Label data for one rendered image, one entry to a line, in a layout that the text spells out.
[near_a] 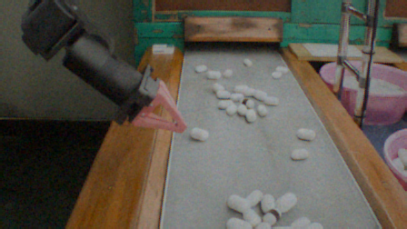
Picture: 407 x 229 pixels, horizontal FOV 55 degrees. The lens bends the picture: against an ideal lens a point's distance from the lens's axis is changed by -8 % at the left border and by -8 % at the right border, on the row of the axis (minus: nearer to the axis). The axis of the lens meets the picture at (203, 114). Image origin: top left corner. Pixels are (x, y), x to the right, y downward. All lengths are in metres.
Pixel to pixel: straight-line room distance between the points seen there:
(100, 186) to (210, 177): 0.17
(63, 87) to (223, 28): 1.35
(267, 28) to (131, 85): 0.76
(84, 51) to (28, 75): 1.91
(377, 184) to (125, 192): 0.36
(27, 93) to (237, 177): 1.99
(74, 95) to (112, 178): 1.81
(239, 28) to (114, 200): 0.81
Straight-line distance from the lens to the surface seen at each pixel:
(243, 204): 0.58
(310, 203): 0.62
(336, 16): 1.38
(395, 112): 1.07
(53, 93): 2.46
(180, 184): 0.65
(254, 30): 1.27
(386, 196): 0.62
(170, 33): 1.32
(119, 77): 0.59
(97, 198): 0.59
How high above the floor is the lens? 1.09
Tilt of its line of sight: 24 degrees down
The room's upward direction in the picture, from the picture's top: straight up
